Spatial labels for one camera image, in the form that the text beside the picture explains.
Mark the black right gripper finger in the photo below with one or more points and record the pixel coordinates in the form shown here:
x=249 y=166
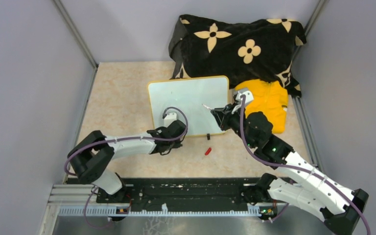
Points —
x=219 y=116
x=230 y=108

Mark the red marker cap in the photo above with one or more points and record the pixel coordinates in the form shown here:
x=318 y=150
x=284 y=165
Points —
x=208 y=151

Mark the aluminium corner post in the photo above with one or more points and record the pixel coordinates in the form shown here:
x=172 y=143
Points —
x=321 y=4
x=74 y=32

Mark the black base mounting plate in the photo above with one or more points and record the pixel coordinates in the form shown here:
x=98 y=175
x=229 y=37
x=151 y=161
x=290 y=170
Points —
x=190 y=194

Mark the aluminium corner post right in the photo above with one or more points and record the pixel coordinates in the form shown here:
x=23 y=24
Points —
x=321 y=4

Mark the folded yellow garment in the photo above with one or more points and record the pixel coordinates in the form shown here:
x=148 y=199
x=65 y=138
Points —
x=269 y=98

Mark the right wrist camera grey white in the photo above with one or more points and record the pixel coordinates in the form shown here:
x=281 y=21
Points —
x=243 y=95

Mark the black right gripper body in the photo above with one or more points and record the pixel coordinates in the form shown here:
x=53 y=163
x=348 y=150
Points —
x=233 y=121

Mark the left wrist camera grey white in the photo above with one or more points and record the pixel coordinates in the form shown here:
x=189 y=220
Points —
x=169 y=118

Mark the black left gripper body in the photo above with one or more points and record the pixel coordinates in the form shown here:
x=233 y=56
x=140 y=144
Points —
x=176 y=144

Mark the aluminium side rail right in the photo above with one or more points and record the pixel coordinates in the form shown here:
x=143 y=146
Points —
x=307 y=133

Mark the aluminium frame rail front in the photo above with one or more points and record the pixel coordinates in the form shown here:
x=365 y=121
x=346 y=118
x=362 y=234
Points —
x=75 y=201

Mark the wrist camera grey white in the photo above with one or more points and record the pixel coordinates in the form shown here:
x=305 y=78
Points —
x=169 y=118
x=243 y=95

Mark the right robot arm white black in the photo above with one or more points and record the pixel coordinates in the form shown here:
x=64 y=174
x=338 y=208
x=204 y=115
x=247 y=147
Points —
x=338 y=207

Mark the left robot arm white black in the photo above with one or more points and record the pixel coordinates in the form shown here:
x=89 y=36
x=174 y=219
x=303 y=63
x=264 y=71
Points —
x=90 y=158

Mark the aluminium corner post left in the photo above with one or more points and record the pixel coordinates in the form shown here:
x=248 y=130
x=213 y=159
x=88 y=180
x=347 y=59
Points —
x=74 y=32

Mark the whiteboard with yellow rim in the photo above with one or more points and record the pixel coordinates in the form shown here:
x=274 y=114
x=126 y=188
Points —
x=185 y=97

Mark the black blanket with beige flowers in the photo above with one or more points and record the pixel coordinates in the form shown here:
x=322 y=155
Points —
x=260 y=50

